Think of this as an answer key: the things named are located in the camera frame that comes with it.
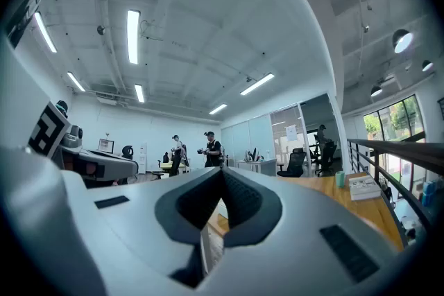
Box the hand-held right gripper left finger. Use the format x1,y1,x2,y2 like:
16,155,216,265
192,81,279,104
64,166,225,296

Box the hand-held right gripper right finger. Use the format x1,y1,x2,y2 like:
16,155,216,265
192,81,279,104
207,166,400,296

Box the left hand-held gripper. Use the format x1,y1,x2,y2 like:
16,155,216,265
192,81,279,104
28,101,139,189

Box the round wooden table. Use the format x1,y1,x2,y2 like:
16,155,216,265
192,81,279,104
207,175,406,252

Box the white office desk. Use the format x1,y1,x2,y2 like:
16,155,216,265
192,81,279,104
235,158,278,177

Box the black office chair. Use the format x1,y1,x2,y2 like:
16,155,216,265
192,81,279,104
121,144,139,175
276,147,308,178
313,141,338,177

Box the computer monitor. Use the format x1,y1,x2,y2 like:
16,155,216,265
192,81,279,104
98,138,115,155

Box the white water dispenser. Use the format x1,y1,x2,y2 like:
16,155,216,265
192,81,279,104
138,142,148,173

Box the white printed book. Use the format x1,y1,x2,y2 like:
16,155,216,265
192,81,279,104
348,175,383,202

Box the ceiling tube lights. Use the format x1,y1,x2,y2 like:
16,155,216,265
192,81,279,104
33,9,277,115

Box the black metal railing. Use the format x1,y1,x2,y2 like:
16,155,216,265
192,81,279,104
346,138,444,243

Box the black framed window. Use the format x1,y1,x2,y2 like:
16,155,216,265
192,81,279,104
362,94,426,143

